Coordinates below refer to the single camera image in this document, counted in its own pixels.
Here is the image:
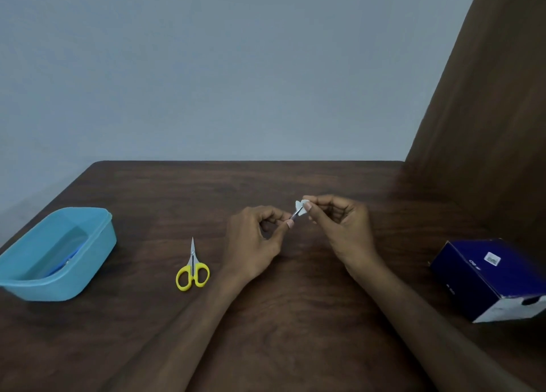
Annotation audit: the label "blue plastic piece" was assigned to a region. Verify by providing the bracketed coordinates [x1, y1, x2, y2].
[46, 246, 81, 278]

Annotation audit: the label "person's left hand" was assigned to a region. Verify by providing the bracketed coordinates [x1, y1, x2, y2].
[221, 205, 296, 286]

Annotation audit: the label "brown wooden cabinet side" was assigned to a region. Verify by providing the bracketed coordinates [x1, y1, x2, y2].
[386, 0, 546, 273]

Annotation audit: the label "dark blue cardboard box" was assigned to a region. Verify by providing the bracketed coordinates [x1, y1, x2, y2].
[429, 238, 546, 323]

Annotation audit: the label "yellow-handled small scissors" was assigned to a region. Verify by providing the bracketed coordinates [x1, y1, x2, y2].
[175, 237, 211, 292]

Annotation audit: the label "person's right hand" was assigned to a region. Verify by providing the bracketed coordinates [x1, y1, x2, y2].
[301, 194, 383, 280]

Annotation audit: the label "person's left forearm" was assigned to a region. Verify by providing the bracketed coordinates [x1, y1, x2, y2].
[99, 271, 253, 392]

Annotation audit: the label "light blue plastic container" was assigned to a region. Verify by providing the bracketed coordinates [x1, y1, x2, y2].
[0, 207, 117, 302]

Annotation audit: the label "person's right forearm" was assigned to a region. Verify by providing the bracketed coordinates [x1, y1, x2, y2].
[350, 256, 536, 392]

